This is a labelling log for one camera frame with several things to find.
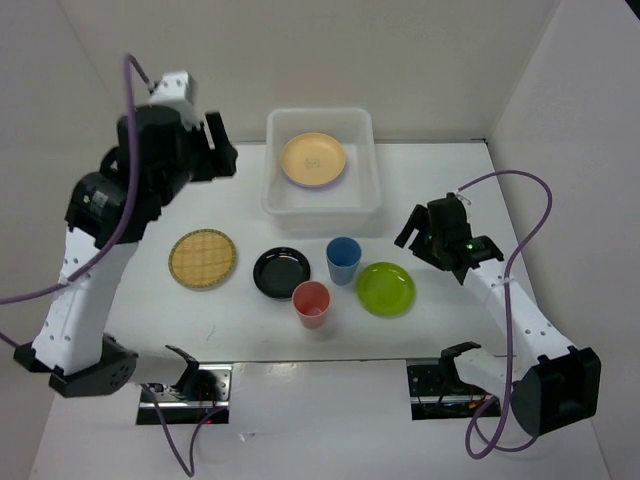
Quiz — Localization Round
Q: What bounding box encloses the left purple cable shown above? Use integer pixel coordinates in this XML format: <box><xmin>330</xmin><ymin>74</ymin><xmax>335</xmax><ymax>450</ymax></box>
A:
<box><xmin>0</xmin><ymin>52</ymin><xmax>229</xmax><ymax>477</ymax></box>

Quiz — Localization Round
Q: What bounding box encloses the pink plastic cup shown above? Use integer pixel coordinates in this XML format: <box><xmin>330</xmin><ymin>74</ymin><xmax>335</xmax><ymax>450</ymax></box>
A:
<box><xmin>292</xmin><ymin>281</ymin><xmax>331</xmax><ymax>330</ymax></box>

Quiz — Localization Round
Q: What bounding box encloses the purple cable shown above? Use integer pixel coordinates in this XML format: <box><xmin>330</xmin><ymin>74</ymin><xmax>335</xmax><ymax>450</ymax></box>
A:
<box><xmin>0</xmin><ymin>52</ymin><xmax>229</xmax><ymax>477</ymax></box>
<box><xmin>455</xmin><ymin>169</ymin><xmax>554</xmax><ymax>460</ymax></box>

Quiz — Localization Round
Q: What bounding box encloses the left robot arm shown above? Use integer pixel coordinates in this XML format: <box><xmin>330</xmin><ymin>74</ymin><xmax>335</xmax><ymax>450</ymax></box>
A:
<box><xmin>13</xmin><ymin>105</ymin><xmax>238</xmax><ymax>398</ymax></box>

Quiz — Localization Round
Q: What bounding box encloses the white plastic bin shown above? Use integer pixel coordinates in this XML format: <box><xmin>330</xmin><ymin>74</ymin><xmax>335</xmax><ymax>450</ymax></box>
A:
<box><xmin>261</xmin><ymin>107</ymin><xmax>383</xmax><ymax>237</ymax></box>

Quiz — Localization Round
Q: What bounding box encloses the yellow woven pattern plate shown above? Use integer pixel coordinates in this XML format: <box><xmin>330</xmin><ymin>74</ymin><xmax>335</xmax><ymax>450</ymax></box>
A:
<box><xmin>168</xmin><ymin>229</ymin><xmax>237</xmax><ymax>290</ymax></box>

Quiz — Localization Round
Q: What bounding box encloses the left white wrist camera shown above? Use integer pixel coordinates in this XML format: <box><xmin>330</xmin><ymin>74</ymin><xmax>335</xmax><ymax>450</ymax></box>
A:
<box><xmin>148</xmin><ymin>70</ymin><xmax>198</xmax><ymax>125</ymax></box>

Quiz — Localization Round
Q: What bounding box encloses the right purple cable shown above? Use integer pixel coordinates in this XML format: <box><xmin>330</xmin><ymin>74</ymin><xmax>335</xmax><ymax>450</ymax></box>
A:
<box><xmin>455</xmin><ymin>169</ymin><xmax>554</xmax><ymax>460</ymax></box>

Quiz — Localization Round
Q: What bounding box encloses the purple plastic plate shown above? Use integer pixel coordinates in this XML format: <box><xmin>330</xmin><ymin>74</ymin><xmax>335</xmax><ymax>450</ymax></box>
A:
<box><xmin>288</xmin><ymin>178</ymin><xmax>342</xmax><ymax>191</ymax></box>

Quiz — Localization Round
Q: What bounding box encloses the black plate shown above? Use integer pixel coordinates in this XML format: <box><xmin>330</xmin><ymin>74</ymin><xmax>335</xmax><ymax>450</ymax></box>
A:
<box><xmin>253</xmin><ymin>247</ymin><xmax>311</xmax><ymax>300</ymax></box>

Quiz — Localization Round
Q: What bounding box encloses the green plastic plate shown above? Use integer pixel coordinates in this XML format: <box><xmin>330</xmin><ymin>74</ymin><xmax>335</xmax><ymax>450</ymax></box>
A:
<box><xmin>356</xmin><ymin>262</ymin><xmax>416</xmax><ymax>317</ymax></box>

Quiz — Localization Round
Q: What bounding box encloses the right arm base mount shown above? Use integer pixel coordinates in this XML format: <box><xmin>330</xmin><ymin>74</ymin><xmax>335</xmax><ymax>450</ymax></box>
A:
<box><xmin>406</xmin><ymin>359</ymin><xmax>490</xmax><ymax>421</ymax></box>

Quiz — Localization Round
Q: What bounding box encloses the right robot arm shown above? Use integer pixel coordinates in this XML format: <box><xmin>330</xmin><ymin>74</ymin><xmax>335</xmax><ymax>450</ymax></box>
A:
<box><xmin>394</xmin><ymin>193</ymin><xmax>602</xmax><ymax>437</ymax></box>

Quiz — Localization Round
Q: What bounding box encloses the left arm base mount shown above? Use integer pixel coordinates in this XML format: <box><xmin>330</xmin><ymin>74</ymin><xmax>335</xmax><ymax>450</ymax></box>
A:
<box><xmin>135</xmin><ymin>364</ymin><xmax>233</xmax><ymax>426</ymax></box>

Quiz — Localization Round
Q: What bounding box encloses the blue plastic cup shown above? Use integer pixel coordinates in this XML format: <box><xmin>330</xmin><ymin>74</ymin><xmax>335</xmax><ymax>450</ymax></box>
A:
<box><xmin>326</xmin><ymin>237</ymin><xmax>362</xmax><ymax>286</ymax></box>

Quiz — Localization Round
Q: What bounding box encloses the orange plastic plate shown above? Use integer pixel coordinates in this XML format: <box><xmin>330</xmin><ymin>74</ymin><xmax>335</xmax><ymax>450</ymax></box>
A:
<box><xmin>280</xmin><ymin>132</ymin><xmax>346</xmax><ymax>188</ymax></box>

